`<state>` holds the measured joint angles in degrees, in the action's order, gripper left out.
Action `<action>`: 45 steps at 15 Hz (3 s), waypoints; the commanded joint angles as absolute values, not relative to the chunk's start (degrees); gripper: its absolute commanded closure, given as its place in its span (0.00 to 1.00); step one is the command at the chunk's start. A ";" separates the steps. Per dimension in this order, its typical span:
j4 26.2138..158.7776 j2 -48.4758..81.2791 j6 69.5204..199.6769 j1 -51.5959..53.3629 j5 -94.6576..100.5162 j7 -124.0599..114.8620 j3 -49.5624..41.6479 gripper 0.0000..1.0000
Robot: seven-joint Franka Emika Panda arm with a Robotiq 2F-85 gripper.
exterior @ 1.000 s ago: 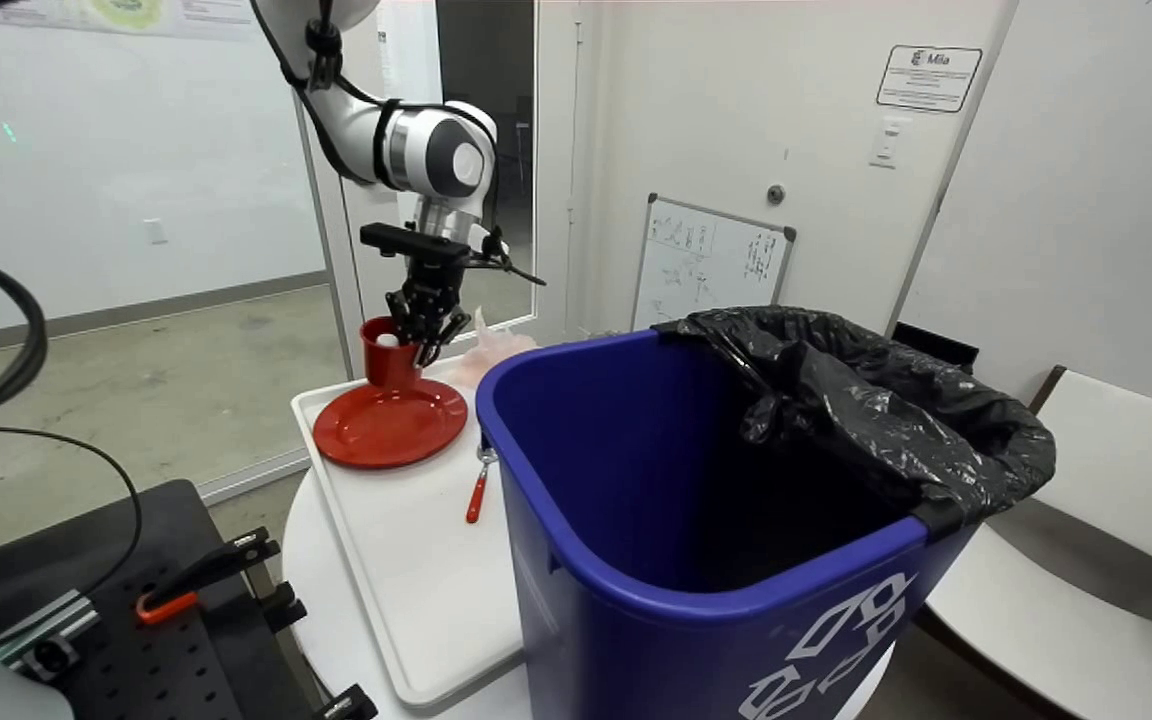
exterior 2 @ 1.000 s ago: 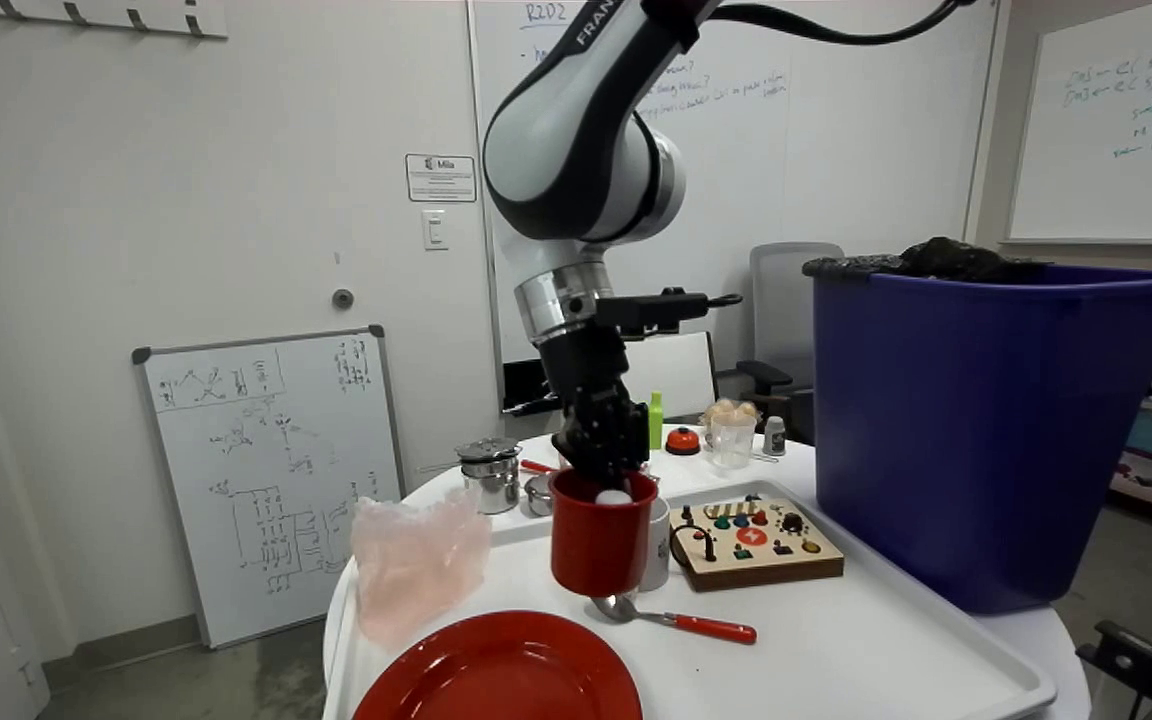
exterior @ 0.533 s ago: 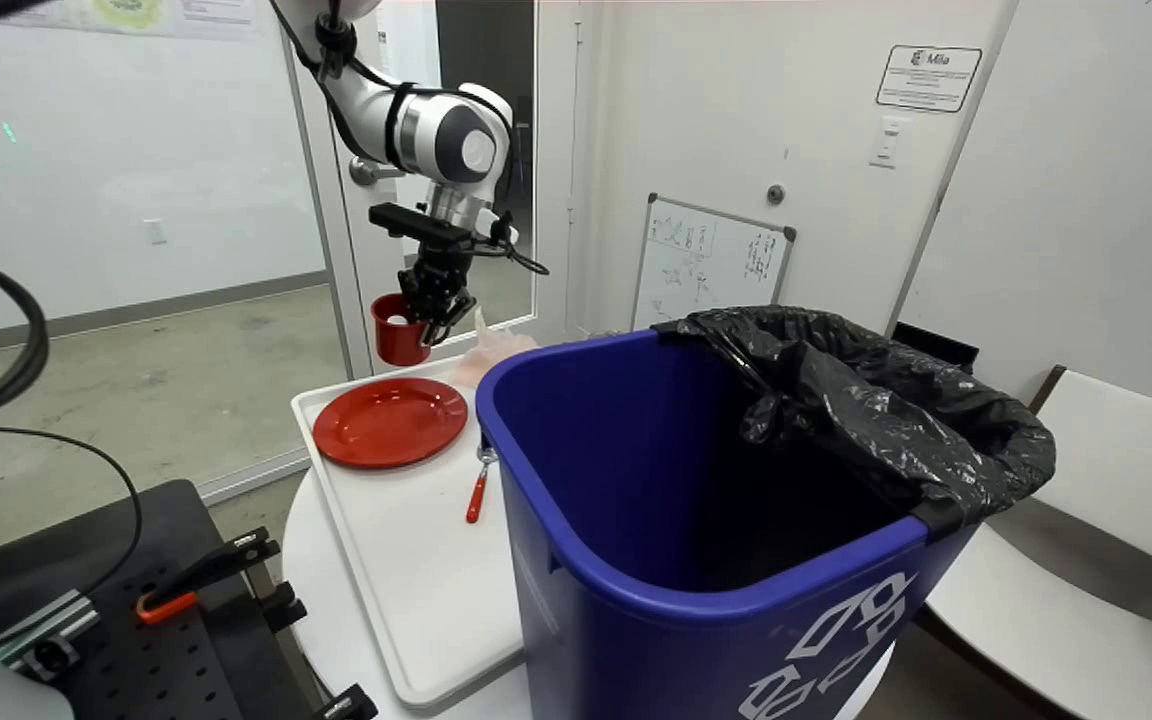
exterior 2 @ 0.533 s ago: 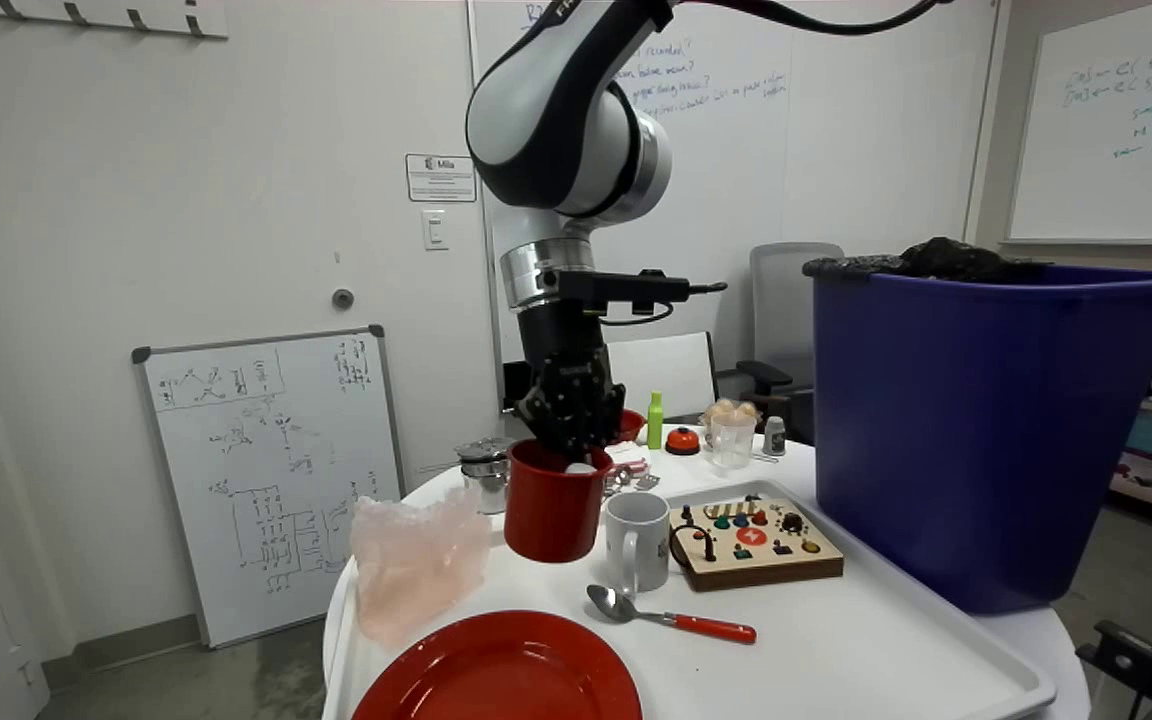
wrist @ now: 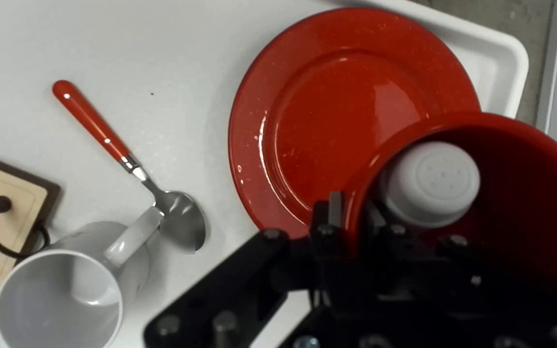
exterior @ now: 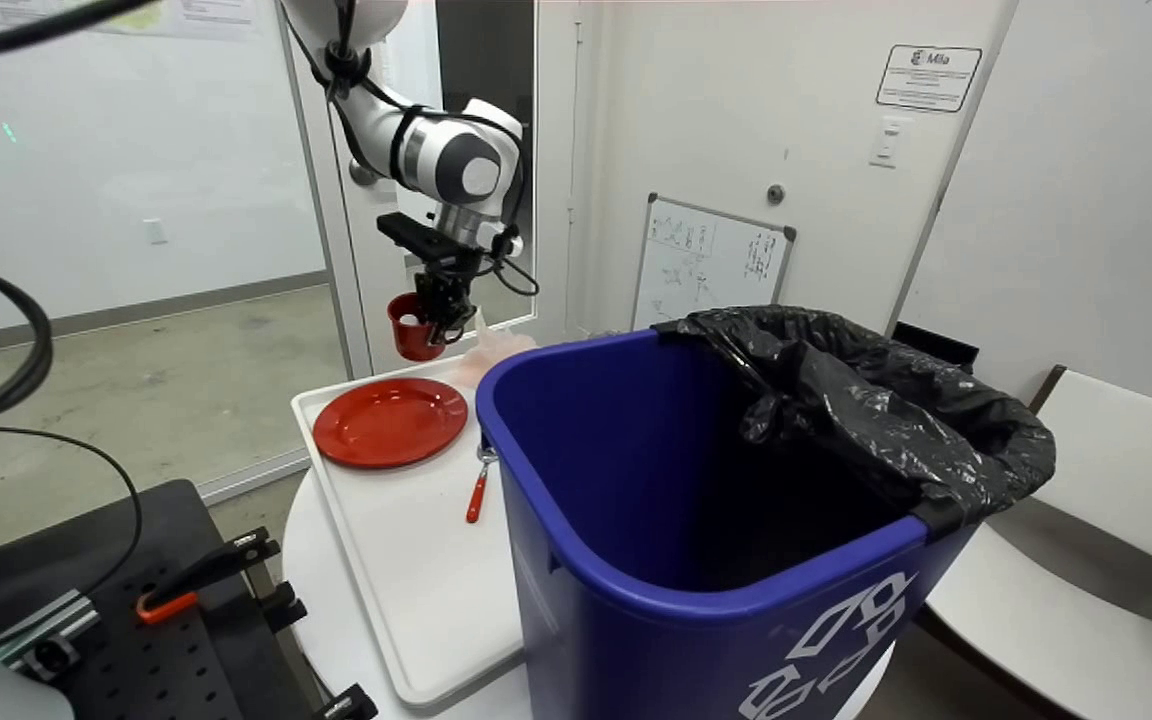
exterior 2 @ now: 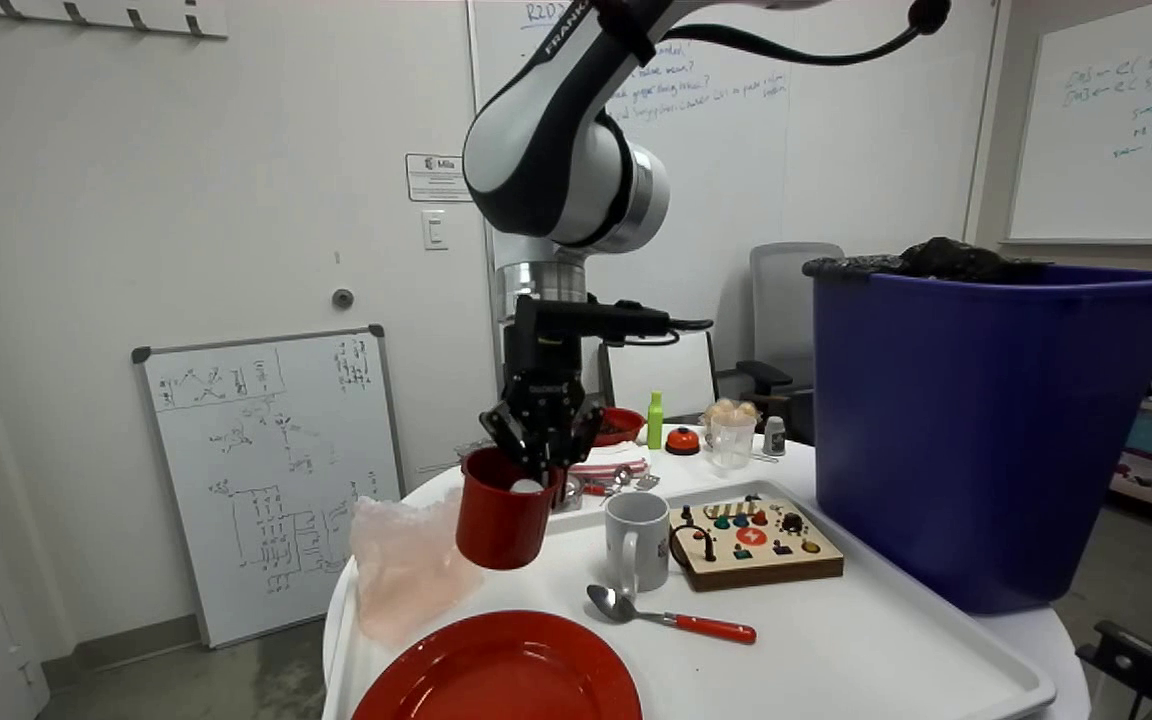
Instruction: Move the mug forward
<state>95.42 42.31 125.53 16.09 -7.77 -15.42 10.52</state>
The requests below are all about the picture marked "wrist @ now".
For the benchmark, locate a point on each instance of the red plate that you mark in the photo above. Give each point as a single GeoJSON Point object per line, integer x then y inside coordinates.
{"type": "Point", "coordinates": [336, 109]}

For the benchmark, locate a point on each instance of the white plastic tray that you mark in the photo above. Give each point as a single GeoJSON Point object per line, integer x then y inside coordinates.
{"type": "Point", "coordinates": [162, 58]}

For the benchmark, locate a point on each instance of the white mug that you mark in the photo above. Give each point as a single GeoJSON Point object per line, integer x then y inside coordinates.
{"type": "Point", "coordinates": [52, 310]}

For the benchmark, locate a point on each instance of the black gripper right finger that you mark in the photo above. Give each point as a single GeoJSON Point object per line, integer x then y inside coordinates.
{"type": "Point", "coordinates": [458, 277]}

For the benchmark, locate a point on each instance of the red mug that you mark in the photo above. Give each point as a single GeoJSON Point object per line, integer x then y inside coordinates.
{"type": "Point", "coordinates": [522, 205]}

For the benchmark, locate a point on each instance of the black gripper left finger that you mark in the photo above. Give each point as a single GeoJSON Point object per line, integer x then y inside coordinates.
{"type": "Point", "coordinates": [245, 283]}

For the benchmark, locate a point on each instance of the wooden peg board toy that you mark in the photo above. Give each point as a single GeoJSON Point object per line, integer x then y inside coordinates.
{"type": "Point", "coordinates": [0, 258]}

